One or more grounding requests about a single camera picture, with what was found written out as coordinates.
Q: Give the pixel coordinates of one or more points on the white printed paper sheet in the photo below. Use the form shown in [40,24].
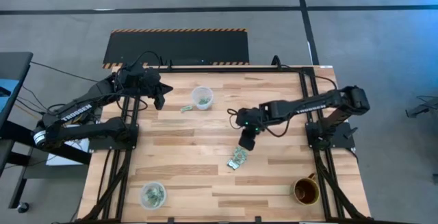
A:
[58,159]

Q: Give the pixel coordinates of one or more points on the clear plastic cup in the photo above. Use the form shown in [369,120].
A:
[196,92]
[145,203]

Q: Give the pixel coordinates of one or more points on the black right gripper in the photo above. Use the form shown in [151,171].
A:
[250,119]

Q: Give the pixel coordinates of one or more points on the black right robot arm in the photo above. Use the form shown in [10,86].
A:
[308,107]

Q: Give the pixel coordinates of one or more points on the black aluminium table frame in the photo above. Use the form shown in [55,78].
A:
[222,70]

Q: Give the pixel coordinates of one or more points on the black hazard-striped floor mat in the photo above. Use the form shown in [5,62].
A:
[178,47]

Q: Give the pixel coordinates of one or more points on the black desk top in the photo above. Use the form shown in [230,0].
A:
[17,66]

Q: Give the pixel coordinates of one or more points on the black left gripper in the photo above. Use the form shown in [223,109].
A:
[140,78]

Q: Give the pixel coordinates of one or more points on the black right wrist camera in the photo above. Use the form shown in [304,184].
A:
[247,142]

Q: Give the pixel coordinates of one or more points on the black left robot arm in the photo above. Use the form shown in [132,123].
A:
[75,109]

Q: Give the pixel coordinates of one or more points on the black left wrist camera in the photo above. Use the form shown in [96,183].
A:
[159,102]

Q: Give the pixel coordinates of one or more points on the green stevia sweetener packet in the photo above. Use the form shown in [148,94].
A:
[152,189]
[238,158]
[243,153]
[206,98]
[186,108]
[232,164]
[151,201]
[154,198]
[148,194]
[202,100]
[159,194]
[205,101]

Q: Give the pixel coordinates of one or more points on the brown ceramic mug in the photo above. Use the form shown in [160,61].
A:
[305,191]

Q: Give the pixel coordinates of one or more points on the grey equipment stand leg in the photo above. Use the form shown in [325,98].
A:
[422,109]

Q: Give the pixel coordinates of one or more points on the blue panel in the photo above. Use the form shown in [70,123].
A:
[8,94]

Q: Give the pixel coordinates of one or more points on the black stand beam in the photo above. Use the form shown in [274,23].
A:
[13,129]

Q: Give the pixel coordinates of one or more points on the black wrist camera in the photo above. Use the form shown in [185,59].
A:
[247,142]
[159,102]

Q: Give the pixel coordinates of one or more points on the black desk leg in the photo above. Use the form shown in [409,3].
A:
[17,191]

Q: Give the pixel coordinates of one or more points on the black caster wheel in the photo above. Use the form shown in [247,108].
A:
[22,207]

